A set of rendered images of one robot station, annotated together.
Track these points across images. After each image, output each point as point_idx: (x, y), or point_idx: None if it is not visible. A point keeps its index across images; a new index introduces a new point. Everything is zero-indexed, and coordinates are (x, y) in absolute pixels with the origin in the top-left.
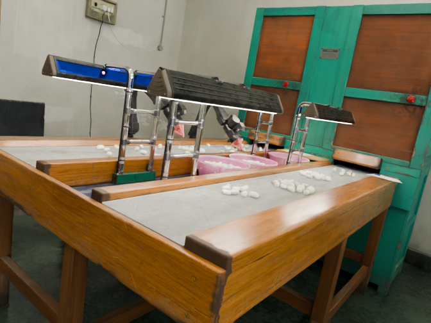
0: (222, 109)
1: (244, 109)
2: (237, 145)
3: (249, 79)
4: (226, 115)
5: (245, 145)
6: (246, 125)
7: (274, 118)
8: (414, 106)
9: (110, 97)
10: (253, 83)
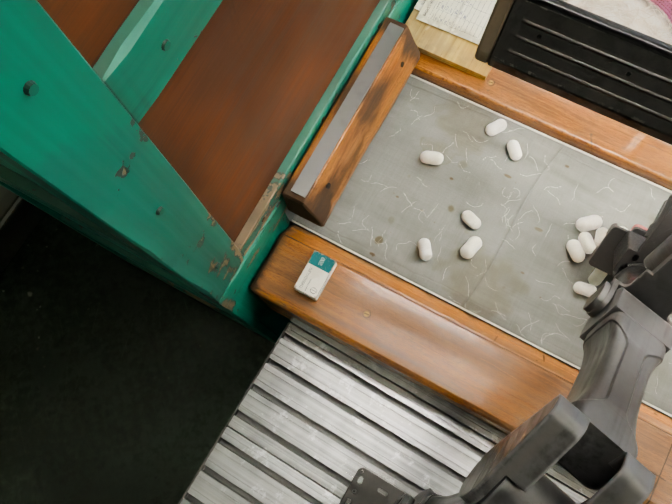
0: (637, 347)
1: (208, 228)
2: (408, 272)
3: (104, 119)
4: (637, 311)
5: (370, 233)
6: (239, 227)
7: (325, 33)
8: None
9: None
10: (156, 90)
